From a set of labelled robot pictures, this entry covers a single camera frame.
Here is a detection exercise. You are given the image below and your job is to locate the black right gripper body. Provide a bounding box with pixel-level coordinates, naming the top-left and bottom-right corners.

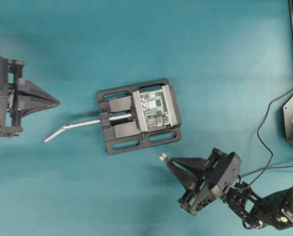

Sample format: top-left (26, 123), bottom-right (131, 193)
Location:
top-left (178, 148), bottom-right (241, 216)

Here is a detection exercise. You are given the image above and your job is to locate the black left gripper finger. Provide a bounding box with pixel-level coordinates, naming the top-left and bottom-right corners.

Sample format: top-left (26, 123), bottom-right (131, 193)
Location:
top-left (16, 97), bottom-right (60, 111)
top-left (15, 78), bottom-right (57, 101)

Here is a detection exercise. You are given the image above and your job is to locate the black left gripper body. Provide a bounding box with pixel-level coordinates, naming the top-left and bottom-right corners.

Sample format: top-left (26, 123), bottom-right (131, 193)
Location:
top-left (0, 56), bottom-right (24, 138)

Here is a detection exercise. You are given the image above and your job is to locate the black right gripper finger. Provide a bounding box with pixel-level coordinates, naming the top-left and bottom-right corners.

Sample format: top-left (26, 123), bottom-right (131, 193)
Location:
top-left (171, 157), bottom-right (209, 170)
top-left (166, 159), bottom-right (197, 190)

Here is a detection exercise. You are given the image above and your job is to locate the black USB cable plug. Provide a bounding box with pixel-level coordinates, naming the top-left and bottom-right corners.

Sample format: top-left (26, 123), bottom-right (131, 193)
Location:
top-left (159, 153), bottom-right (167, 162)

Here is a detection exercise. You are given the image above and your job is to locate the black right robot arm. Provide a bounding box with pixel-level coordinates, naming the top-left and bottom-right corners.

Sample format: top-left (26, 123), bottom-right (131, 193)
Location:
top-left (160, 148), bottom-right (293, 230)

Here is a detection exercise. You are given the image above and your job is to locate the green circuit board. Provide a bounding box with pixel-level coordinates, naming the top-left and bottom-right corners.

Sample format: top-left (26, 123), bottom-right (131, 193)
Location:
top-left (140, 89), bottom-right (170, 128)

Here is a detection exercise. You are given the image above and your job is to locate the black bench vise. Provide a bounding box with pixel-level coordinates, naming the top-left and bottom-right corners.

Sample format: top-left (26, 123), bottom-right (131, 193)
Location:
top-left (96, 79), bottom-right (182, 154)

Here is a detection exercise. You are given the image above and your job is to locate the black power cable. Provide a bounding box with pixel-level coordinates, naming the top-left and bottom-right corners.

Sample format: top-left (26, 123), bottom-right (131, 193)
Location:
top-left (238, 83), bottom-right (293, 187)

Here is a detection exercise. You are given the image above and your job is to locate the silver vise screw handle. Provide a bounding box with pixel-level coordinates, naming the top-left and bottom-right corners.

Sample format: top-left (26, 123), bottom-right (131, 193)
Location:
top-left (44, 113), bottom-right (133, 143)

